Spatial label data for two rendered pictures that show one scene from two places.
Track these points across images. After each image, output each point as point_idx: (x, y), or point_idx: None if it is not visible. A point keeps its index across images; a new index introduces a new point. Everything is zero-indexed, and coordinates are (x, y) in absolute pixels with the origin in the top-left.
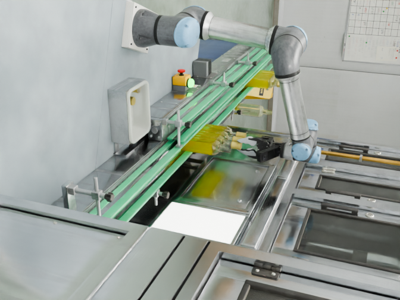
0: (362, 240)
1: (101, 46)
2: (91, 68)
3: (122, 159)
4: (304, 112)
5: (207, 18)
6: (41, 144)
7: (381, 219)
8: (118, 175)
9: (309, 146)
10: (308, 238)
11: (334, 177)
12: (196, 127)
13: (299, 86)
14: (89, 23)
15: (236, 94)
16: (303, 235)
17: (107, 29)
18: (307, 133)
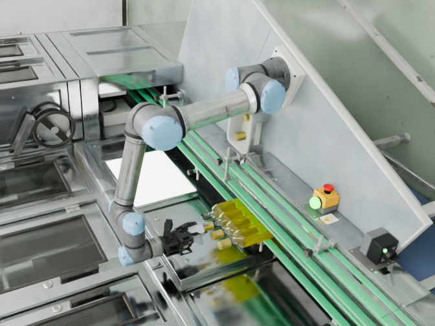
0: (39, 253)
1: (250, 57)
2: (239, 64)
3: (227, 145)
4: (119, 174)
5: (240, 85)
6: (203, 71)
7: (34, 286)
8: (204, 134)
9: (111, 205)
10: (82, 231)
11: (119, 324)
12: (246, 200)
13: (124, 146)
14: (245, 32)
15: (347, 314)
16: (88, 231)
17: (258, 50)
18: (114, 195)
